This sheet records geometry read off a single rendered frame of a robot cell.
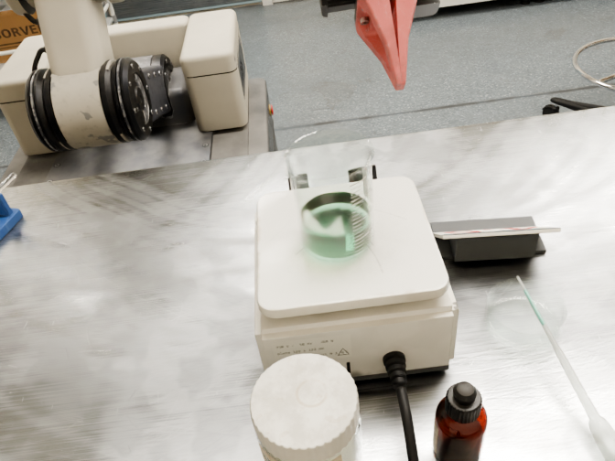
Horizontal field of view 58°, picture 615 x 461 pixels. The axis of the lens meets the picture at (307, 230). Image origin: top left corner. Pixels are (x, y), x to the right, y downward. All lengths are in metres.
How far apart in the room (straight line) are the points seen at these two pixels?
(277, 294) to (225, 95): 1.09
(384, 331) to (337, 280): 0.04
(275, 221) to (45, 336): 0.22
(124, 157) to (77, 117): 0.29
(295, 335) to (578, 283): 0.24
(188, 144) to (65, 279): 0.92
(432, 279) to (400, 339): 0.05
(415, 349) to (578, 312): 0.14
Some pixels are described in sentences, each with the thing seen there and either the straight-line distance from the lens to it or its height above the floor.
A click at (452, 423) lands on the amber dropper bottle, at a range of 0.34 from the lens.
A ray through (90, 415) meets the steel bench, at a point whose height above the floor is 0.75.
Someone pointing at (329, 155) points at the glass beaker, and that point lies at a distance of 0.37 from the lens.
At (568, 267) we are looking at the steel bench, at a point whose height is 0.75.
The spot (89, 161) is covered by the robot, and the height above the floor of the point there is 0.38.
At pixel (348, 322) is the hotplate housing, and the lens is 0.36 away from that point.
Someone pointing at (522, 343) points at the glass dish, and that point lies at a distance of 0.43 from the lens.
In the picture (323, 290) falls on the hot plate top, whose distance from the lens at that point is 0.35.
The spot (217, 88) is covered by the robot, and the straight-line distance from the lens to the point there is 1.40.
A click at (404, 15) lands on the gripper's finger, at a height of 0.93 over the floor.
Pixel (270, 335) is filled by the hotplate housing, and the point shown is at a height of 0.82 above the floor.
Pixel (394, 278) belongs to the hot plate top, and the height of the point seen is 0.84.
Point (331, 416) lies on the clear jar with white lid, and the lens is 0.30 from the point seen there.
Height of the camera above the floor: 1.09
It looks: 41 degrees down
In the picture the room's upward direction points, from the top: 8 degrees counter-clockwise
